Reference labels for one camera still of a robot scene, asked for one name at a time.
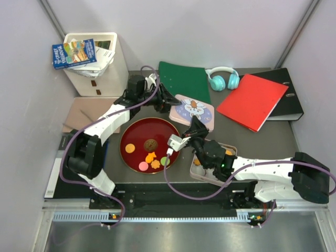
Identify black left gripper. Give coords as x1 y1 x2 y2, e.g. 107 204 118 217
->
138 83 182 113

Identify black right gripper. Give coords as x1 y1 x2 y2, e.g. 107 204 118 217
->
181 115 209 170

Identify silver tin lid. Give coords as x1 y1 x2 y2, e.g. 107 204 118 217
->
169 94 215 132

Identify orange flower cookie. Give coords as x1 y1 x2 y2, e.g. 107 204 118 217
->
151 160 161 170
193 159 201 166

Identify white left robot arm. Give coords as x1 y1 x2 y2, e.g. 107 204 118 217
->
59 75 181 208

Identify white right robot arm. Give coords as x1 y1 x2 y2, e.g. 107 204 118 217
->
167 116 335 208

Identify teal headphones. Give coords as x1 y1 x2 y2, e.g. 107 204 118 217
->
205 67 240 91

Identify green round cookie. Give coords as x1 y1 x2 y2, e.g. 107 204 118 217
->
160 156 170 166

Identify red round lacquer tray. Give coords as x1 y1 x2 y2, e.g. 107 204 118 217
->
120 117 180 174

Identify orange fish cookie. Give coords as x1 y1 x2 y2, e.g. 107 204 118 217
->
145 152 156 164

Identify white storage bin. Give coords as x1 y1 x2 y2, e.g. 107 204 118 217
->
64 32 129 97

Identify red folder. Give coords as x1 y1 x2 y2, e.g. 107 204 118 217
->
216 74 288 132

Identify pink round cookie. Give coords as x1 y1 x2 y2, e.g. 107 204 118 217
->
139 161 149 172

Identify white papers in bin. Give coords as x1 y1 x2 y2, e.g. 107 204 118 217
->
68 40 115 78

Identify blue treehouse book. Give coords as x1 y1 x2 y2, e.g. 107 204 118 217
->
52 39 97 70

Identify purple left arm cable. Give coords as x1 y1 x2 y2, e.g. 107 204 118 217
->
59 65 160 227

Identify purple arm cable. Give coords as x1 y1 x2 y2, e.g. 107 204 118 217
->
163 152 336 228
59 65 160 227

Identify green ring binder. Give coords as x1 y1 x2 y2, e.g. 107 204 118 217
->
159 61 211 104

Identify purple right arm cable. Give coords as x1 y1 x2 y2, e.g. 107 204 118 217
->
163 152 336 228

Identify black ring binder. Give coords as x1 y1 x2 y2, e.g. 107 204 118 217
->
239 68 304 121

